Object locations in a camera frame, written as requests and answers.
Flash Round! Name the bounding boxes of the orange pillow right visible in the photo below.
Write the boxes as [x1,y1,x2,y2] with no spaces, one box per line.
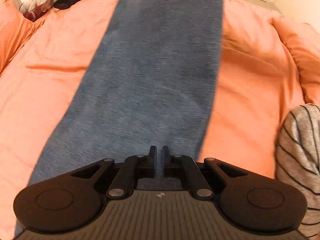
[272,16,319,105]

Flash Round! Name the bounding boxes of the orange pillow left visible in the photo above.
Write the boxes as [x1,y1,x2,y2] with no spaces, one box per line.
[0,0,44,73]

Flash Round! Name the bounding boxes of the blue denim jeans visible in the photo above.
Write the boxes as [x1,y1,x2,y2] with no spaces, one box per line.
[29,0,223,185]

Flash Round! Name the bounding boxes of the orange duvet cover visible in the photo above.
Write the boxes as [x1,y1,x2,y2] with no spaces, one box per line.
[1,0,305,239]

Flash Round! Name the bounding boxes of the orange pillow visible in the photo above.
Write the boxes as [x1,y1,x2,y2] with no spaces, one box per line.
[0,0,44,73]
[272,16,319,105]

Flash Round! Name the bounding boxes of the grey striped garment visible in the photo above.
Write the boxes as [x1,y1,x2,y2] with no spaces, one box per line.
[275,104,319,239]

